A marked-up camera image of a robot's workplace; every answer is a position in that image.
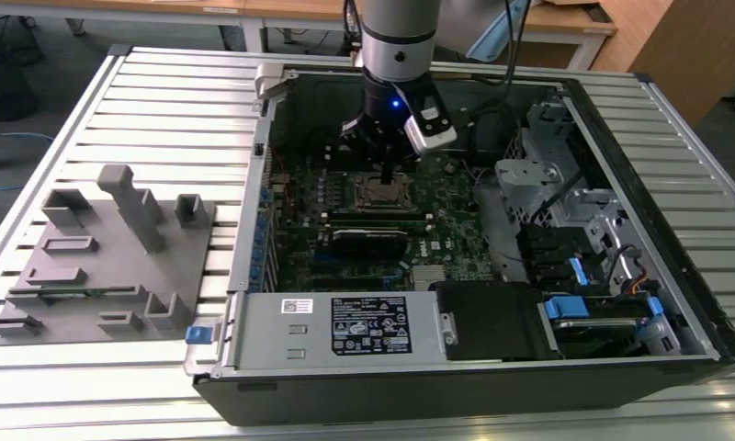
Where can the wooden desk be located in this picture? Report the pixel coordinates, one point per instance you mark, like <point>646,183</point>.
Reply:
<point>128,3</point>
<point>282,10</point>

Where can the green motherboard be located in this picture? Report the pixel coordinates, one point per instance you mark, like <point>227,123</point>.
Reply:
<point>459,234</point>

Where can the silver chipset heat sink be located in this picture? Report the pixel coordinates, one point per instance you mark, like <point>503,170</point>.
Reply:
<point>430,272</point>

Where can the black hard disk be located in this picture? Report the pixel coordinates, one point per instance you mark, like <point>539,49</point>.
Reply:
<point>594,337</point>

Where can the grey parts rack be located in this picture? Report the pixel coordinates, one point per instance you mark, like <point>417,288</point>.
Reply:
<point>116,268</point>

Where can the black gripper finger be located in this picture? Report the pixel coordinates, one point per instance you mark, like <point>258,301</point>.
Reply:
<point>391,172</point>
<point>383,172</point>

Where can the blue case latch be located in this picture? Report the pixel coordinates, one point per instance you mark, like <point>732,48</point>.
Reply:
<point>198,335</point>

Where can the blue pull tab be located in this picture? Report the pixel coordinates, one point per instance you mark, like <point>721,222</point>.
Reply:
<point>579,271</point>

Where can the silver CPU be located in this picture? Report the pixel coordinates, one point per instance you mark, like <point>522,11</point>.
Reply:
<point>380,193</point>

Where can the wooden cabinet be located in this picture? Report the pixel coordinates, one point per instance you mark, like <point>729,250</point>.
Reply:
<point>698,46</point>

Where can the black round bin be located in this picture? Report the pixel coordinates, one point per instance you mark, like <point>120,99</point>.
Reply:
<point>9,105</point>

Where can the black PC case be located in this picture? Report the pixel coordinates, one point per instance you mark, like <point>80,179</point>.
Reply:
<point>405,404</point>

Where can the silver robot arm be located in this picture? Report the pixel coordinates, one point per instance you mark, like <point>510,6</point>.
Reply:
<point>398,46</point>

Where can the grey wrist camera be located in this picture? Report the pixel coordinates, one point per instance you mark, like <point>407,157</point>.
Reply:
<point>352,130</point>

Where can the green RAM stick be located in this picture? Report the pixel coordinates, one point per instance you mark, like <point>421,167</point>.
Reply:
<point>374,224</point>
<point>67,294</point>

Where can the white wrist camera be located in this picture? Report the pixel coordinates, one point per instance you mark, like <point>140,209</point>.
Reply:
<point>431,133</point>

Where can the silver power supply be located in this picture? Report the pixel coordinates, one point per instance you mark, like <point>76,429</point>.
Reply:
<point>263,340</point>

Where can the black graphics card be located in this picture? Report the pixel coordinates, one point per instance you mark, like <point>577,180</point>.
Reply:
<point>367,245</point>

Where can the silver metal bracket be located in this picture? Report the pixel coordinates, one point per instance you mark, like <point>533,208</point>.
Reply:
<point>521,170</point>

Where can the grey case latch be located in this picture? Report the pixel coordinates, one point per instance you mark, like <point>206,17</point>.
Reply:
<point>268,78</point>

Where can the silver drive cage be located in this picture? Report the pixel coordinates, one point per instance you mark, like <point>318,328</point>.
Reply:
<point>610,220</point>

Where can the blue disk carrier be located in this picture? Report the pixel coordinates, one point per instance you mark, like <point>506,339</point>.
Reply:
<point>566,307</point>

